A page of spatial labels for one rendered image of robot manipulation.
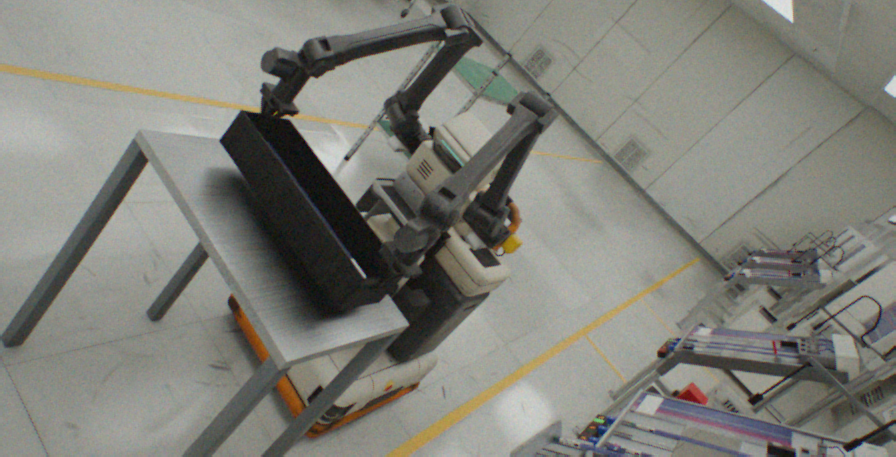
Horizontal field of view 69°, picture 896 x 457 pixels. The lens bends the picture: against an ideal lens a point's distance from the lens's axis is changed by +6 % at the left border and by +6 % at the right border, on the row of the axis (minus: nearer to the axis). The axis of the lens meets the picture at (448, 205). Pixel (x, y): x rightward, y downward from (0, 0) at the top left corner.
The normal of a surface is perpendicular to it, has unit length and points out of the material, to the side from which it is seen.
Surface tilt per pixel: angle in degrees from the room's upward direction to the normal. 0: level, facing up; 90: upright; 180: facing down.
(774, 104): 90
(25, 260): 0
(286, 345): 0
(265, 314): 0
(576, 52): 90
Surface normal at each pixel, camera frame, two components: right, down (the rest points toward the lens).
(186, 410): 0.63, -0.69
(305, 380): -0.51, 0.00
